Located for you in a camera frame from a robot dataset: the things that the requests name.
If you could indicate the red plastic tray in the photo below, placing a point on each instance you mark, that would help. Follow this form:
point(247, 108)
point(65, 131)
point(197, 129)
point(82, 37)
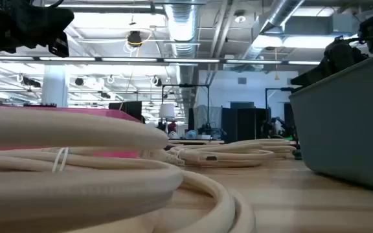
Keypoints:
point(115, 113)

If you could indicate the silver ventilation duct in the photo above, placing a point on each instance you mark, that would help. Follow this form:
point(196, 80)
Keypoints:
point(182, 26)

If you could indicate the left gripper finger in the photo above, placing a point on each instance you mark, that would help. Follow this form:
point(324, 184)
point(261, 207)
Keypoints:
point(53, 19)
point(59, 45)

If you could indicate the white shade table lamp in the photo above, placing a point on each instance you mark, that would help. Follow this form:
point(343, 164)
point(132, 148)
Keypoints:
point(167, 110)

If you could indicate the black partition panels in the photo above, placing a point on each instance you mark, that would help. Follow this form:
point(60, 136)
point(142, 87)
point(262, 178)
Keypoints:
point(243, 124)

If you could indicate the black background monitor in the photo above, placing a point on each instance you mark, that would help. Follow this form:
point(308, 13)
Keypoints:
point(129, 110)

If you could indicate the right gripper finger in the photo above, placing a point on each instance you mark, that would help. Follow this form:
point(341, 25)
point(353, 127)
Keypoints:
point(319, 70)
point(306, 85)

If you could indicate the black metal stand frame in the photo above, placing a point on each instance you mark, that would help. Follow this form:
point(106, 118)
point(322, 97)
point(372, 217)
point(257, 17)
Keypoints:
point(185, 85)

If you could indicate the teal plastic bin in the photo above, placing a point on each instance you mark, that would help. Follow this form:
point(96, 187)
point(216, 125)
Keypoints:
point(345, 129)

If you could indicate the long ceiling light strip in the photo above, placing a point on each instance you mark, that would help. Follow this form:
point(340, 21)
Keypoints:
point(128, 59)

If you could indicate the white pillar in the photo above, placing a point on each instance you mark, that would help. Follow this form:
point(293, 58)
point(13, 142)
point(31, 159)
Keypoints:
point(54, 85)

